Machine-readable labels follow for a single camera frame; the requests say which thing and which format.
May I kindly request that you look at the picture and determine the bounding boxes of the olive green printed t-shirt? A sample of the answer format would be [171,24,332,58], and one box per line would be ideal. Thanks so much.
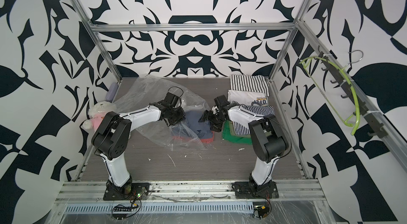
[229,122,250,138]

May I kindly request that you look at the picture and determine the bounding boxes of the green garment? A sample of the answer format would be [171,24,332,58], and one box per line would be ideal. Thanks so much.
[222,121,252,145]

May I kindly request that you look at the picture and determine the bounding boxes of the clear plastic vacuum bag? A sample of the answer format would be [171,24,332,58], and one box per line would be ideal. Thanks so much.
[114,77,215,151]

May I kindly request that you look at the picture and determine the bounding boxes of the blue white striped garment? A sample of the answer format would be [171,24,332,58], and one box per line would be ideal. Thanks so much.
[233,104,274,135]

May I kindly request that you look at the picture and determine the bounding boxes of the white printed t-shirt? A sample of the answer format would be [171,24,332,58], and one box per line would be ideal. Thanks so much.
[228,90,268,106]

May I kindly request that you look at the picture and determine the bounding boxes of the black white striped tank top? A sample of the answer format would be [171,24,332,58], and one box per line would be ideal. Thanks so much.
[230,74,270,97]

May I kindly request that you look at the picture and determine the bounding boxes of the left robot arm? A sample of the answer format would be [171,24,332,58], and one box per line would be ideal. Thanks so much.
[92,92,185,188]

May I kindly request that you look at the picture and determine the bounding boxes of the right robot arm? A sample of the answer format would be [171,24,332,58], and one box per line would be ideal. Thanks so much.
[199,95,292,190]

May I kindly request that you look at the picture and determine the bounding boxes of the navy blue garment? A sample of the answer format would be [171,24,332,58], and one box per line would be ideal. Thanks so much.
[170,110,213,140]

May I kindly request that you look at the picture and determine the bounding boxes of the red garment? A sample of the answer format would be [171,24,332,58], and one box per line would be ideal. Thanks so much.
[172,133,215,144]

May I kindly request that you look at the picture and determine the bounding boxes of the lilac small case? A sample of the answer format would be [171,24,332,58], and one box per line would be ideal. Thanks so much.
[106,83,119,102]

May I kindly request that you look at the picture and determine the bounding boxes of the white teddy bear pink shirt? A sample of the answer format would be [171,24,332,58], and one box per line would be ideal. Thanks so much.
[81,101,117,131]

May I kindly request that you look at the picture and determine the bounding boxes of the black electronics board right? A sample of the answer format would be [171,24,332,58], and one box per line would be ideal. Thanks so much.
[252,205,272,219]

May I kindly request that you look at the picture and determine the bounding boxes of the black electronics board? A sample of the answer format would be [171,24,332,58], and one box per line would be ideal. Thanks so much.
[111,205,141,220]
[252,205,272,219]

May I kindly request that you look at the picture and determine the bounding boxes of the black electronics board left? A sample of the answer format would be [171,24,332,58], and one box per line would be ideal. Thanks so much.
[111,205,141,220]

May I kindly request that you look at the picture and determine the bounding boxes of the green clothes hanger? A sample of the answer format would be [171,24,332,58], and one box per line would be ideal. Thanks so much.
[300,56,355,133]

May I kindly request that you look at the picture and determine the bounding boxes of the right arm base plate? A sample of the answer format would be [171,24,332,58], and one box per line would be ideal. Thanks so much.
[232,181,279,199]

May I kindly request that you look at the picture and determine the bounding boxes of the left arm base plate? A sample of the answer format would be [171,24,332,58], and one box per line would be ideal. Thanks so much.
[103,181,151,201]

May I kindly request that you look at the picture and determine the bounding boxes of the white slotted cable duct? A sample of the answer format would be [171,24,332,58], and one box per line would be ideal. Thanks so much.
[65,202,254,214]

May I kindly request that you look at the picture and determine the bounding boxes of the black wall hook rack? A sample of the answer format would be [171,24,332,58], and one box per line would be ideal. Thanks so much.
[318,47,388,138]

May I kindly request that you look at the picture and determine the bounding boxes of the aluminium frame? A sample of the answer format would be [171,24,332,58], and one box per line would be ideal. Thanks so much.
[53,0,407,224]

